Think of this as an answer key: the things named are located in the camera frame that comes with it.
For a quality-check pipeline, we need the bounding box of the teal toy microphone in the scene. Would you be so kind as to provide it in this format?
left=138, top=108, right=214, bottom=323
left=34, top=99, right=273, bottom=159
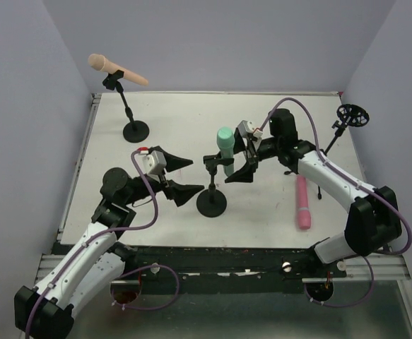
left=216, top=126, right=235, bottom=159

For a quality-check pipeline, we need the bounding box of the pink toy microphone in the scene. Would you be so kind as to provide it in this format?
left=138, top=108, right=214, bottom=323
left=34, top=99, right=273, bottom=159
left=296, top=175, right=312, bottom=230

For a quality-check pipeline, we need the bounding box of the black tripod microphone stand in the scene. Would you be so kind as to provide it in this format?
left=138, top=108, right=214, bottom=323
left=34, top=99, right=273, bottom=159
left=276, top=104, right=374, bottom=210

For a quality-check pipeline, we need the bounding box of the beige toy microphone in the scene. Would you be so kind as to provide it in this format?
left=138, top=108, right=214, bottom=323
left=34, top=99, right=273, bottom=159
left=88, top=54, right=148, bottom=86

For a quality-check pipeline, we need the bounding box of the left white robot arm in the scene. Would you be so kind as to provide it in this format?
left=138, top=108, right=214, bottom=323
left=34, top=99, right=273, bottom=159
left=14, top=146, right=203, bottom=338

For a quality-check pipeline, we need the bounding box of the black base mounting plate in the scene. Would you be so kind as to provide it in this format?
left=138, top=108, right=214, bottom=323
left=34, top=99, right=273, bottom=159
left=110, top=243, right=346, bottom=295

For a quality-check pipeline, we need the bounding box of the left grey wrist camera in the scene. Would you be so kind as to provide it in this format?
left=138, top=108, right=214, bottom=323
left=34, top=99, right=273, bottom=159
left=138, top=146, right=167, bottom=177

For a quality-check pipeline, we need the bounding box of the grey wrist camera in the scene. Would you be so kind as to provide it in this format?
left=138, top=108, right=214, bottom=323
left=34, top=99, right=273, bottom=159
left=237, top=120, right=263, bottom=141
left=138, top=146, right=167, bottom=177

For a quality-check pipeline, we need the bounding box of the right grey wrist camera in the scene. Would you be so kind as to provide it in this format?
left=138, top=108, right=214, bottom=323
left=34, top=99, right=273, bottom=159
left=237, top=120, right=263, bottom=141

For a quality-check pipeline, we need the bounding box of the aluminium frame rail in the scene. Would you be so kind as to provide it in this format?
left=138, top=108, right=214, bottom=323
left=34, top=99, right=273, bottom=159
left=35, top=93, right=102, bottom=282

